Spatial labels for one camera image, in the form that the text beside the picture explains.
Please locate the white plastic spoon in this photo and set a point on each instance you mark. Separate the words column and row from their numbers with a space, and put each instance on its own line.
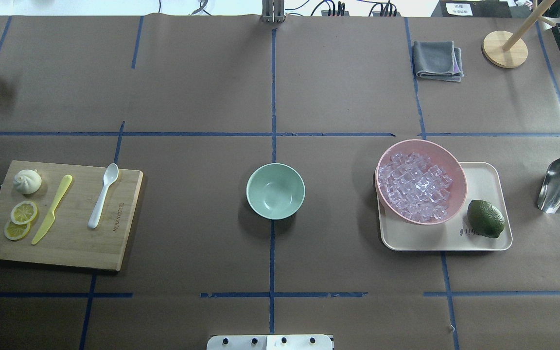
column 110, row 177

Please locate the mint green bowl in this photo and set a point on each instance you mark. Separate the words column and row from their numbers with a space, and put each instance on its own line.
column 275, row 191

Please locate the pink bowl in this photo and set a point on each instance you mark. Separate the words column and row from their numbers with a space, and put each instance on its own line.
column 441, row 157

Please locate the clear ice cubes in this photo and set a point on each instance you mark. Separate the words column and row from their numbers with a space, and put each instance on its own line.
column 416, row 187

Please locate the folded grey cloth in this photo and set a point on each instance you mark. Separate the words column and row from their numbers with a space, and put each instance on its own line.
column 437, row 61

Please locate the green lime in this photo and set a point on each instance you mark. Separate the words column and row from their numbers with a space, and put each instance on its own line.
column 485, row 219

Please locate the beige plastic tray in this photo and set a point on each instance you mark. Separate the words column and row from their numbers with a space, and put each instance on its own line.
column 456, row 234

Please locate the bamboo cutting board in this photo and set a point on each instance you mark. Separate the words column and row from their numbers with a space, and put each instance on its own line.
column 69, row 241

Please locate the yellow plastic knife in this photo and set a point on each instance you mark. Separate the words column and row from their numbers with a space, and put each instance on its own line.
column 49, row 218

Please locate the white steamed bun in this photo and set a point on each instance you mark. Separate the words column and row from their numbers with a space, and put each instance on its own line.
column 27, row 181

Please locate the wooden mug tree stand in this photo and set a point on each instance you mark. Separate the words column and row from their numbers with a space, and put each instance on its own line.
column 508, row 50

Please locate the upper lemon slice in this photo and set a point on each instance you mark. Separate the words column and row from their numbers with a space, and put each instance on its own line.
column 23, row 212

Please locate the lemon slice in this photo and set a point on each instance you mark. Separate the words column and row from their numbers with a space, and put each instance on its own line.
column 15, row 232
column 23, row 212

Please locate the lower lemon slice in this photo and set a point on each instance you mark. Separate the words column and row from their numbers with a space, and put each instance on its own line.
column 15, row 232

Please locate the aluminium frame post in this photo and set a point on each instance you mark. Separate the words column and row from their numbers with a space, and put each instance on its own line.
column 273, row 11

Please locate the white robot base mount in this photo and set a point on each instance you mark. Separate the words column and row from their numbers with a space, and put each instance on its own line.
column 271, row 342

